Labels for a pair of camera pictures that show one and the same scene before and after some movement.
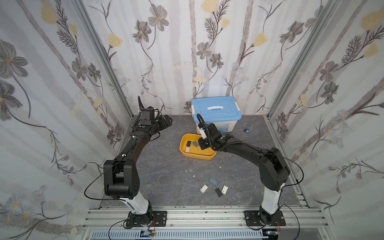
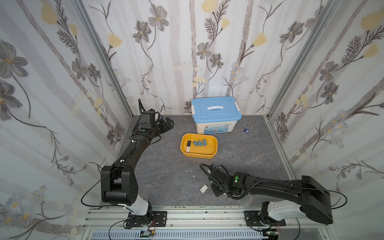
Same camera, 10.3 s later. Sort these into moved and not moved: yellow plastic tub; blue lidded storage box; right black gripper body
Moved: right black gripper body
Not moved: blue lidded storage box; yellow plastic tub
